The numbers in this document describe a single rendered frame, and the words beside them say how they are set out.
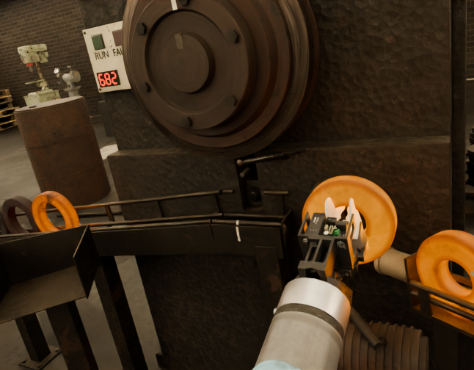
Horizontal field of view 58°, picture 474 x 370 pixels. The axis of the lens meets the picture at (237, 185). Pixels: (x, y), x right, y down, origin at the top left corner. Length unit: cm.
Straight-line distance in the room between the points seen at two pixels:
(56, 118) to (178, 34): 290
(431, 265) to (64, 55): 977
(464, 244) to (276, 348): 39
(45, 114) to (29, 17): 719
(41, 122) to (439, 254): 332
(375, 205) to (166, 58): 51
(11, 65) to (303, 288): 1125
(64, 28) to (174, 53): 922
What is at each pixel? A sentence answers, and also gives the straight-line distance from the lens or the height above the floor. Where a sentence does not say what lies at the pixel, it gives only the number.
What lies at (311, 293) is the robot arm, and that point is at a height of 84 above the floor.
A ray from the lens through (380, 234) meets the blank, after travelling 74.
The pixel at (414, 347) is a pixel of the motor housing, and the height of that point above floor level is 52.
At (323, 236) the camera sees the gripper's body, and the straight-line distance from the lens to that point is 60.
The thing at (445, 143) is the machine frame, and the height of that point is 87.
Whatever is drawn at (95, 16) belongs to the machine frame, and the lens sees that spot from 137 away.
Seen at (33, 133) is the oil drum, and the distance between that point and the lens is 382.
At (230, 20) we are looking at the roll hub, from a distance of 85.
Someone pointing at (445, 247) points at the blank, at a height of 76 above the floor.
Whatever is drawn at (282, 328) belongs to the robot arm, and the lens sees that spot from 53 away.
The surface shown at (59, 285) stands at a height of 60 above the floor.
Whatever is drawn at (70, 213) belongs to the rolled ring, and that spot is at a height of 70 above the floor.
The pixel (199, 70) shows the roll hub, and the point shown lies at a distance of 89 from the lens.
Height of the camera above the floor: 115
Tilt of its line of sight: 19 degrees down
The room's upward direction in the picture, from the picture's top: 10 degrees counter-clockwise
